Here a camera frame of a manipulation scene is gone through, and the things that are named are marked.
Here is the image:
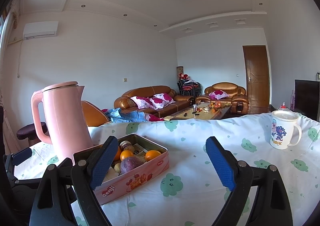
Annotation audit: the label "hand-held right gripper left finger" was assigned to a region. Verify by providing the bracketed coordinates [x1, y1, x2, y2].
[29, 136, 119, 226]

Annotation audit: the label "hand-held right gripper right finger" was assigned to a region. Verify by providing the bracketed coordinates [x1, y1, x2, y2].
[205, 136, 293, 226]

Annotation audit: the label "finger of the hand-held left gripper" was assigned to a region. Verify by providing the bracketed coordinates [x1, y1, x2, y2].
[3, 147, 33, 185]

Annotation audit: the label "purple passion fruit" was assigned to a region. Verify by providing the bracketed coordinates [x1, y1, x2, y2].
[120, 156, 147, 174]

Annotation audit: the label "pink tin box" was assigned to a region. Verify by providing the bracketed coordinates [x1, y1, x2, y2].
[72, 133, 170, 206]

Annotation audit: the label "dark maroon stool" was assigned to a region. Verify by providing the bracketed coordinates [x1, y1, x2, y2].
[16, 122, 48, 146]

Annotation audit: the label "white cloud-print tablecloth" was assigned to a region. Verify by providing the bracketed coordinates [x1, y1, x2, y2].
[12, 113, 320, 226]

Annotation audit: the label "blue checked blanket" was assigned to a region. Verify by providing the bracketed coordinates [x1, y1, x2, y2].
[101, 108, 164, 124]

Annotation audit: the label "pink electric kettle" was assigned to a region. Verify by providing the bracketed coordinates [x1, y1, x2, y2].
[31, 81, 94, 159]

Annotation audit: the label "wooden coffee table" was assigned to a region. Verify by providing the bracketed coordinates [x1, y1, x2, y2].
[166, 102, 232, 120]

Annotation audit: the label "pink floral pillow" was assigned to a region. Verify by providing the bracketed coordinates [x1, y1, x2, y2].
[150, 93, 175, 109]
[209, 90, 229, 100]
[130, 96, 154, 109]

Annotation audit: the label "white printed mug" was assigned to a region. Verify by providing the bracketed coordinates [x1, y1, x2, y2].
[269, 110, 302, 150]

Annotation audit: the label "brown leather armchair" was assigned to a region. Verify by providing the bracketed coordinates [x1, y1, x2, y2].
[195, 82, 250, 116]

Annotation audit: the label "stacked dark chairs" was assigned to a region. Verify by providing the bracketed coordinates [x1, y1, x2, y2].
[177, 74, 202, 97]

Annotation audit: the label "brown leather sofa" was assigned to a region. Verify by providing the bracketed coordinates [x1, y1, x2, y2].
[114, 85, 195, 118]

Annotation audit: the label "brown wooden door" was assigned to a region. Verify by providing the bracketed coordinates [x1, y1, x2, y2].
[242, 45, 270, 114]

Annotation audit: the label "black television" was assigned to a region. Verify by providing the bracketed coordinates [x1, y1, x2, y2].
[294, 79, 320, 123]

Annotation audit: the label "white air conditioner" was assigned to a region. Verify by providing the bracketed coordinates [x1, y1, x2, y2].
[22, 21, 59, 40]

